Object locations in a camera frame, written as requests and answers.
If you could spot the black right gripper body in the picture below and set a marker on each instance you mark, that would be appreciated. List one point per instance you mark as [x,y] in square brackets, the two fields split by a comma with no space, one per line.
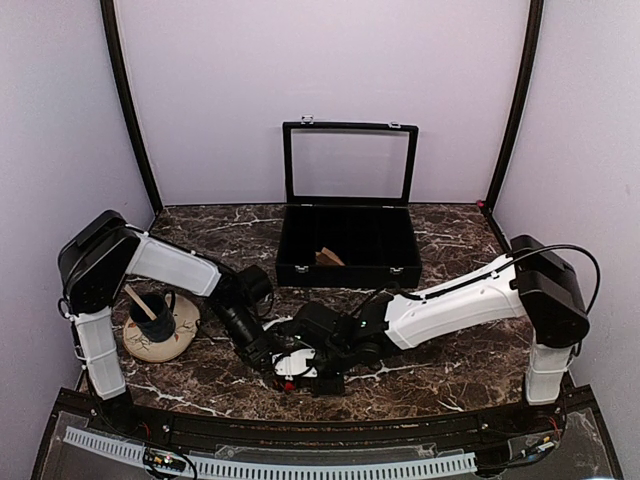
[335,358]

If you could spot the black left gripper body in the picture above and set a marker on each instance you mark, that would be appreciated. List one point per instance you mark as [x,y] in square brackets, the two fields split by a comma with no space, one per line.
[247,345]

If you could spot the cream branch-pattern plate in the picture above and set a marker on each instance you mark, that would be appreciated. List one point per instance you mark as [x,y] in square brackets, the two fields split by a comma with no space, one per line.
[186,316]

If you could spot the tan brown sock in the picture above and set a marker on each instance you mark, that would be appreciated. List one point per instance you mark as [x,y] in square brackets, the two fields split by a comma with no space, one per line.
[327,257]

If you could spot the black glass-lid display case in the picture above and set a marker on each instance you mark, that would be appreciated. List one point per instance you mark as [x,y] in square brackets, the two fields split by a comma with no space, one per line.
[347,188]

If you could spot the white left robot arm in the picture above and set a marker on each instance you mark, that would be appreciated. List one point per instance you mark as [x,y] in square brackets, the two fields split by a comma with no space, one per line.
[96,264]

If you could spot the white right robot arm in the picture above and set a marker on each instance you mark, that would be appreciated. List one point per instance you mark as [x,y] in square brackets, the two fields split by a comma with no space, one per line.
[532,280]

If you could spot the dark blue mug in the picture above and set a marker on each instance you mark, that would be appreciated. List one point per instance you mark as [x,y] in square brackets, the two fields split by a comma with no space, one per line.
[162,305]

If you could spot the wooden stir stick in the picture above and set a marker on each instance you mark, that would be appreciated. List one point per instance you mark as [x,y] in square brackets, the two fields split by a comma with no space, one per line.
[140,302]

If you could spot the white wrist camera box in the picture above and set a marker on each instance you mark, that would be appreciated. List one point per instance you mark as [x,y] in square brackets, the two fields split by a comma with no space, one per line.
[295,364]

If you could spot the white slotted cable duct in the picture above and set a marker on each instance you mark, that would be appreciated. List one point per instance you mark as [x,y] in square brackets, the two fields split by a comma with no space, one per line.
[238,463]

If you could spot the left black frame post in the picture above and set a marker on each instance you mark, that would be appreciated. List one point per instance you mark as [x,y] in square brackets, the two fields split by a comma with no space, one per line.
[119,72]

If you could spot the black frame post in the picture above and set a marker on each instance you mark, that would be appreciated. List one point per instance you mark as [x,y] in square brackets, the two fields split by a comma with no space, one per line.
[119,72]
[525,70]

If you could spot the right black frame post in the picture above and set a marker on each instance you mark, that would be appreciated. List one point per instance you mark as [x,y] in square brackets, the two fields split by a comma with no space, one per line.
[525,70]

